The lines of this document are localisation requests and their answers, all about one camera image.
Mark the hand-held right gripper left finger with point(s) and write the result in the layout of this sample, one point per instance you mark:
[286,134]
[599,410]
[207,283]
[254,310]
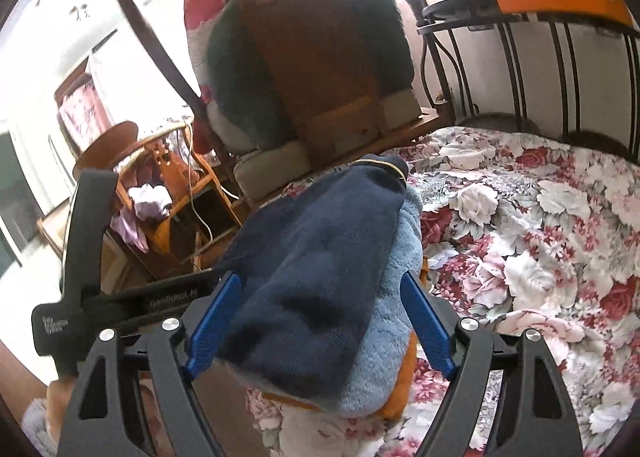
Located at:
[212,322]

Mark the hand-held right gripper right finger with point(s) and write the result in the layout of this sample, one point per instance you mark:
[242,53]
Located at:
[430,327]

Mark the navy cardigan with yellow trim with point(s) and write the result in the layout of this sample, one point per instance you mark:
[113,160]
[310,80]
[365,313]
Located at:
[310,277]

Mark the person's left forearm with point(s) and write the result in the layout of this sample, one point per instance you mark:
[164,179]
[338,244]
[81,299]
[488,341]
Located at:
[37,424]

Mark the light blue fleece garment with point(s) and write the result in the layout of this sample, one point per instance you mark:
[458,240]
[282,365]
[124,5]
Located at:
[380,337]

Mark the orange cloth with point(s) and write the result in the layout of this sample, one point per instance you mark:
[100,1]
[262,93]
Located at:
[397,387]

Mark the purple cloth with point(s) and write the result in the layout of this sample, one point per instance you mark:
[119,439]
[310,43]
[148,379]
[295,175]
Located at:
[147,199]

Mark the wooden side table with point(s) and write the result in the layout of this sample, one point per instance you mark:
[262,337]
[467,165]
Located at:
[175,172]

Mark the floral curtain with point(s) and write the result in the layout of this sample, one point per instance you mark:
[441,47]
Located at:
[82,112]

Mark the floral blanket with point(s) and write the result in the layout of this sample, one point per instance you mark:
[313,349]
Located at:
[525,237]

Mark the beige seat cushion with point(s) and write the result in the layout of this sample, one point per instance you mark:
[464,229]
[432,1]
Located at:
[270,167]

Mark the dark green cushion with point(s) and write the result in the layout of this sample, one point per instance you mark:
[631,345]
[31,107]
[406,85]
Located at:
[235,87]

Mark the red floral cushion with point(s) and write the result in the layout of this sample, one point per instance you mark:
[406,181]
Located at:
[200,7]

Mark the wooden chair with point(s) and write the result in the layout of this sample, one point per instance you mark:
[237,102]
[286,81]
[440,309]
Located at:
[310,62]

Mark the black metal rack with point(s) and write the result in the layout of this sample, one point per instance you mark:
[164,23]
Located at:
[450,7]

